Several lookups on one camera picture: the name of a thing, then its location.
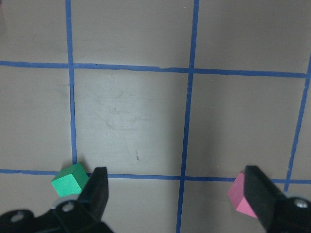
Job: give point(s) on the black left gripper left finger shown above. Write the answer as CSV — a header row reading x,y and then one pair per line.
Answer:
x,y
94,197

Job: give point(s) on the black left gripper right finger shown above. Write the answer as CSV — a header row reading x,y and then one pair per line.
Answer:
x,y
262,195

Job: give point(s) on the green cube near left base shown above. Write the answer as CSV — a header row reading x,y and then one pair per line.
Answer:
x,y
70,180

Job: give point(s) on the pink cube near left base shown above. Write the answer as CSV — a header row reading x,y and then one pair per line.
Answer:
x,y
237,198

